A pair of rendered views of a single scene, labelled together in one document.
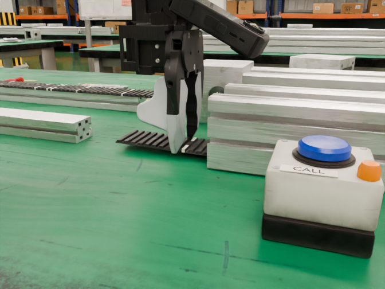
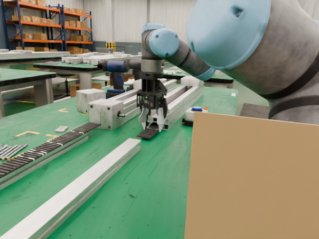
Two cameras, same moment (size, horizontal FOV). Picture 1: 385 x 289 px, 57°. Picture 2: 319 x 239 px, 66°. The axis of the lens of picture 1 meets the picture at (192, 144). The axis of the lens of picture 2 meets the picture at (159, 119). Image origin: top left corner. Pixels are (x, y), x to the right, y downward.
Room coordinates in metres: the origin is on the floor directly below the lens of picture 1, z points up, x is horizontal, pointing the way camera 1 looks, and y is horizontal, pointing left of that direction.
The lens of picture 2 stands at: (0.43, 0.87, 1.09)
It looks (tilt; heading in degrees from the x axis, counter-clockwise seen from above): 17 degrees down; 269
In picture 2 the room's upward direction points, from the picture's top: 2 degrees clockwise
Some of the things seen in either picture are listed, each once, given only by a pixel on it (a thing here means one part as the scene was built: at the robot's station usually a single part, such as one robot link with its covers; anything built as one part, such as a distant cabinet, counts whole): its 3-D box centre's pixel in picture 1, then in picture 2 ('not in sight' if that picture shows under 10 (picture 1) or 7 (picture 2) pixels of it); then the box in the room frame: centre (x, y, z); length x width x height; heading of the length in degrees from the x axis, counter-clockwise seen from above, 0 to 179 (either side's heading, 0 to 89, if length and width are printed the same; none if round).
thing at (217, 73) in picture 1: (220, 91); (109, 114); (0.61, -0.05, 0.83); 0.12 x 0.09 x 0.10; 161
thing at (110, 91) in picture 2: not in sight; (110, 80); (0.69, -0.50, 0.89); 0.20 x 0.08 x 0.22; 170
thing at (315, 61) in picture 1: (317, 81); (92, 101); (0.73, -0.25, 0.83); 0.11 x 0.10 x 0.10; 140
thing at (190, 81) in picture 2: not in sight; (192, 83); (0.22, -0.65, 0.87); 0.16 x 0.11 x 0.07; 71
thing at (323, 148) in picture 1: (323, 152); (196, 109); (0.27, -0.10, 0.84); 0.04 x 0.04 x 0.02
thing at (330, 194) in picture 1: (318, 185); (194, 116); (0.27, -0.11, 0.81); 0.10 x 0.08 x 0.06; 161
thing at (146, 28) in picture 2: not in sight; (153, 41); (0.45, 0.03, 1.10); 0.09 x 0.08 x 0.11; 105
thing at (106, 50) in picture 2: not in sight; (108, 67); (1.68, -5.37, 0.50); 1.03 x 0.55 x 1.01; 77
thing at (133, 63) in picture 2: not in sight; (132, 77); (0.59, -0.70, 0.89); 0.20 x 0.08 x 0.22; 170
